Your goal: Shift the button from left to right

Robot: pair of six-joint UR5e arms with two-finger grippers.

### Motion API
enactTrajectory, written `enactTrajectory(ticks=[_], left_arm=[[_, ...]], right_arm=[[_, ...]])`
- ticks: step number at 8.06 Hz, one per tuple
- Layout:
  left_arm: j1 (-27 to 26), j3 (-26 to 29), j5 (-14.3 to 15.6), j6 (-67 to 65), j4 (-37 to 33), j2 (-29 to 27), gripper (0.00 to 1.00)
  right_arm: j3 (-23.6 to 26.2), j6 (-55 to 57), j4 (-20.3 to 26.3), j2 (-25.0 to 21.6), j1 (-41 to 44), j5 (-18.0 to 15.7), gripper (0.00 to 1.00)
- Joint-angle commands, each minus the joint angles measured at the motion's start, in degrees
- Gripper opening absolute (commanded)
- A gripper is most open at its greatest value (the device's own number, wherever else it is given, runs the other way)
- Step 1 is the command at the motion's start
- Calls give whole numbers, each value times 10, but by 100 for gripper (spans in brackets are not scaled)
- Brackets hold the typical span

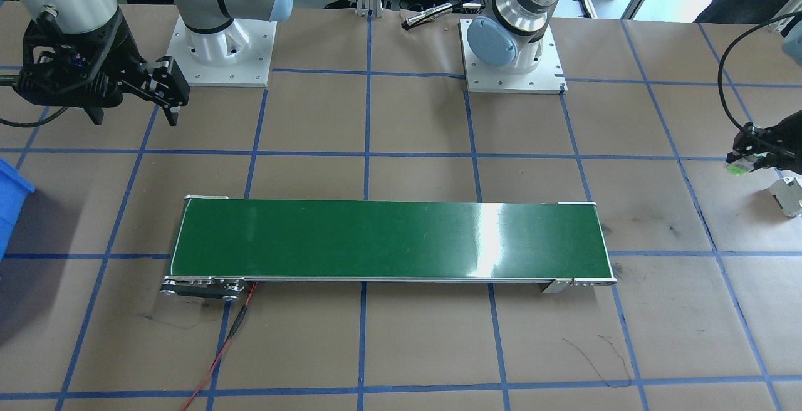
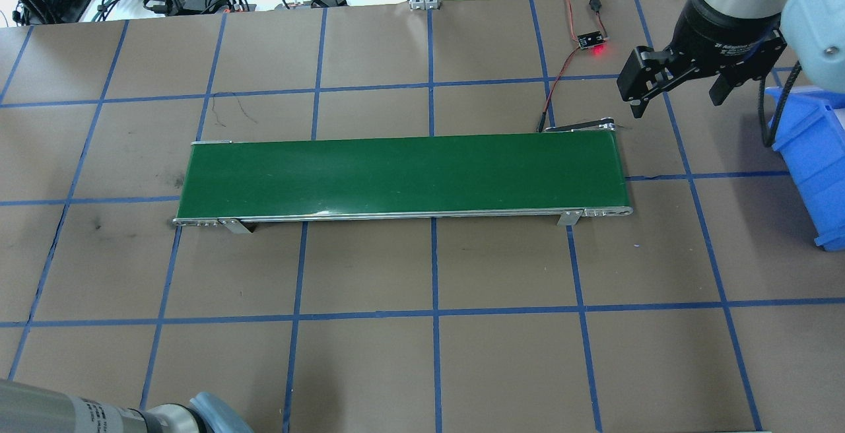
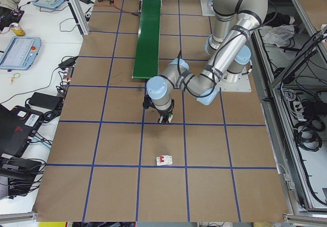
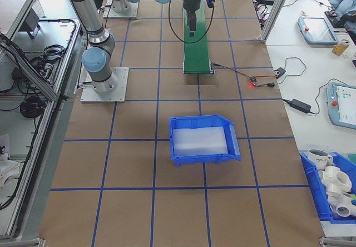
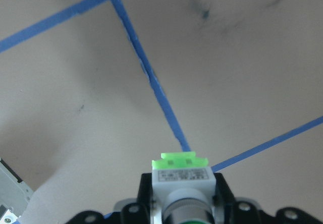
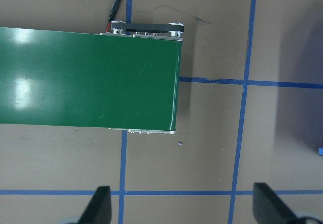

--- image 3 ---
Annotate white orange connector strip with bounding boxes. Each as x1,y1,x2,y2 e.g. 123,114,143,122
57,67,75,95

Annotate white power strip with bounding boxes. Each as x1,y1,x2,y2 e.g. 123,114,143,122
291,100,306,122

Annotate black case with red logo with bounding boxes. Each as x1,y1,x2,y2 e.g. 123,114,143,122
0,103,43,158

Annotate coiled black cable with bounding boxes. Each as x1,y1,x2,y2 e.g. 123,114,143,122
293,128,323,151

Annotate black power adapters and cables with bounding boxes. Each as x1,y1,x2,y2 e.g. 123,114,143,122
0,0,101,209

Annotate large black power brick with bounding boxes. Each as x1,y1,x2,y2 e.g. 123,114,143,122
27,92,63,109

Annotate green conveyor belt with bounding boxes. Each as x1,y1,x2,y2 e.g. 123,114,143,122
131,0,164,81

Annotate white circuit breaker red switch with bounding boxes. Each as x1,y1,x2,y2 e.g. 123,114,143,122
155,154,174,167

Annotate yellow drink can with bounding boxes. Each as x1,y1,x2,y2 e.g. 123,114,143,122
9,22,26,37

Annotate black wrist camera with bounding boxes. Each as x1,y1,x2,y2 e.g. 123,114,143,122
142,95,154,110

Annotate red black conveyor wire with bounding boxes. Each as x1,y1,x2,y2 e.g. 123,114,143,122
93,2,141,16

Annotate aluminium profile post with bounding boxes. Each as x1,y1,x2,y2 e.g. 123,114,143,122
57,0,90,36

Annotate black box with coloured wires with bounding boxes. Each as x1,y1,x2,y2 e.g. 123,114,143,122
0,8,26,32

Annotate white crumpled cloth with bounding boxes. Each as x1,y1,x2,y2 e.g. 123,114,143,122
263,24,296,48

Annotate black adapter in frame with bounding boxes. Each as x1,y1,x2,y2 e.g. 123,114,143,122
302,100,323,117

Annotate black crumpled cloth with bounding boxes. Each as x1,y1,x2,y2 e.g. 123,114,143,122
261,11,291,26

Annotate black docking device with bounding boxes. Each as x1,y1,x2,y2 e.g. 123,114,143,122
0,157,47,200

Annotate metal bar frame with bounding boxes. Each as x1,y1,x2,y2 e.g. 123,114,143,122
249,0,327,212

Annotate aluminium profile bar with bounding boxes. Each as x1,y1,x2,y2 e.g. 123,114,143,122
0,211,39,224
282,212,327,224

